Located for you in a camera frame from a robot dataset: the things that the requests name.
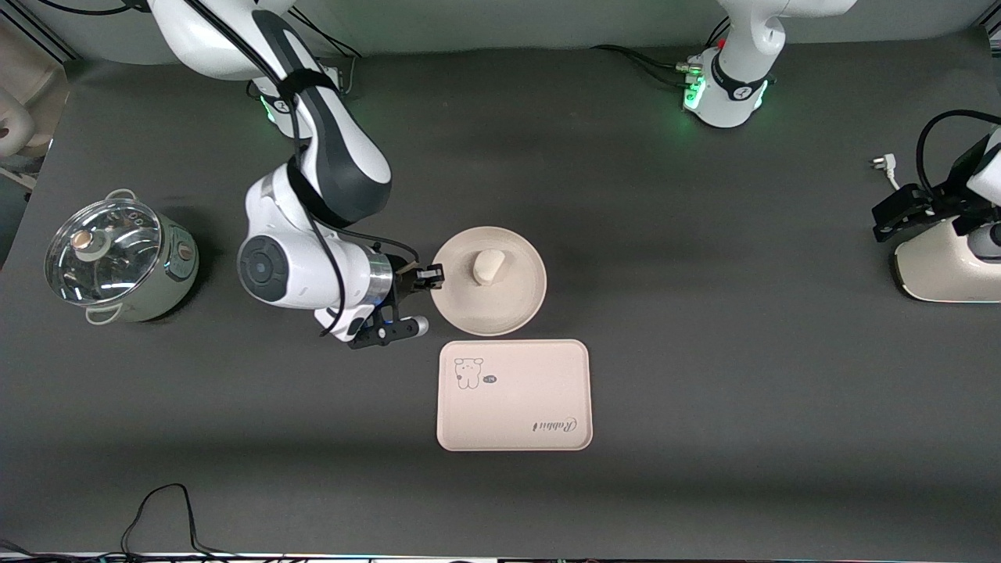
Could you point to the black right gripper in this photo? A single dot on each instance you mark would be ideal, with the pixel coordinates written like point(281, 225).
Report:
point(404, 282)

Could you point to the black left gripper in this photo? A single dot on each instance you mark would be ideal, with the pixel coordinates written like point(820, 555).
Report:
point(936, 199)

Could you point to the white steamed bun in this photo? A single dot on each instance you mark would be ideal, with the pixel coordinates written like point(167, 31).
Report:
point(489, 267)

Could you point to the round cream plate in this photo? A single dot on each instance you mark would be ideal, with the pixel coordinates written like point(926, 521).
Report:
point(508, 305)

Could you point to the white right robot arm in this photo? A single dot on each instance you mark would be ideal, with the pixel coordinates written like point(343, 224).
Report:
point(344, 156)

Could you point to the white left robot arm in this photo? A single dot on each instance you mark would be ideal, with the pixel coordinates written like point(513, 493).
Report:
point(735, 86)

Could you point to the cream tray with rabbit print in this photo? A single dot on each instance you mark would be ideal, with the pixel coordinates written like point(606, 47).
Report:
point(516, 407)

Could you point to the cream toaster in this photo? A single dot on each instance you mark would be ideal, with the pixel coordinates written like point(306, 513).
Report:
point(938, 274)

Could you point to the green electric cooking pot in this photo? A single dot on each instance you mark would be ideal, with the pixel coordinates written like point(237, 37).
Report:
point(168, 281)

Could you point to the beige background object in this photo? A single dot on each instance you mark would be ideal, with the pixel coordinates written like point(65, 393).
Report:
point(27, 94)

